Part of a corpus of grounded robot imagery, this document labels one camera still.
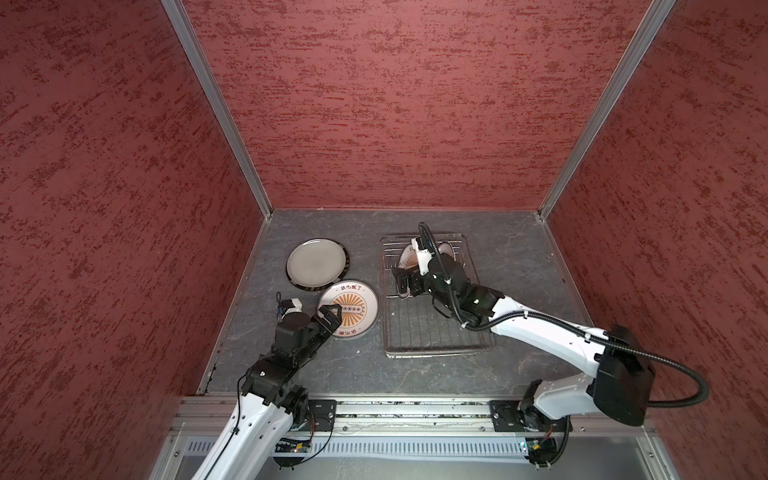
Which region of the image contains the small patterned plate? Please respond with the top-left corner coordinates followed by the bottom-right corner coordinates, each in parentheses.
top-left (397, 242), bottom-right (456, 269)

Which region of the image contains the orange patterned plate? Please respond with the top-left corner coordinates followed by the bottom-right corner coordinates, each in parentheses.
top-left (317, 280), bottom-right (379, 340)

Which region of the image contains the dark rimmed patterned plate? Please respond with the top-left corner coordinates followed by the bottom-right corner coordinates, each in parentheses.
top-left (285, 238), bottom-right (352, 293)

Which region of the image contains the plain white plate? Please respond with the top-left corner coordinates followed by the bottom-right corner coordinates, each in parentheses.
top-left (286, 238), bottom-right (348, 289)

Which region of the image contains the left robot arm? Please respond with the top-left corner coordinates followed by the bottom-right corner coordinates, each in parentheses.
top-left (194, 299), bottom-right (343, 479)

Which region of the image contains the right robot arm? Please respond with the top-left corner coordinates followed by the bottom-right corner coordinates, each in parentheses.
top-left (393, 223), bottom-right (710, 430)

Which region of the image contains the left corner aluminium profile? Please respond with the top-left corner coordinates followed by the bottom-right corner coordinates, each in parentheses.
top-left (161, 0), bottom-right (274, 220)

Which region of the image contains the corner aluminium profile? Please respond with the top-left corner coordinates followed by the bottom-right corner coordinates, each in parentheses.
top-left (538, 0), bottom-right (676, 222)
top-left (161, 0), bottom-right (274, 220)

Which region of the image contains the right corner aluminium profile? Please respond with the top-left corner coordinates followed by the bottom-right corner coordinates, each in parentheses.
top-left (538, 0), bottom-right (676, 222)

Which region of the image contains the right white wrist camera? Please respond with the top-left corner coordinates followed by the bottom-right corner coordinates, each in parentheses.
top-left (411, 237), bottom-right (434, 276)

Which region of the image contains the metal wire dish rack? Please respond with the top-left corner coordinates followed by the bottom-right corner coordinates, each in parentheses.
top-left (379, 233), bottom-right (495, 358)

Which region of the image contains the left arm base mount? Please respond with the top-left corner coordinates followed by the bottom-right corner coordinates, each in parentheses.
top-left (290, 399), bottom-right (338, 434)

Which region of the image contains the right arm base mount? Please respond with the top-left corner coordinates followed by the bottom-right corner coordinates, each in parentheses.
top-left (489, 400), bottom-right (572, 433)

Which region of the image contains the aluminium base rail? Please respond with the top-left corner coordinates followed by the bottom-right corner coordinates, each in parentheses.
top-left (167, 395), bottom-right (655, 436)

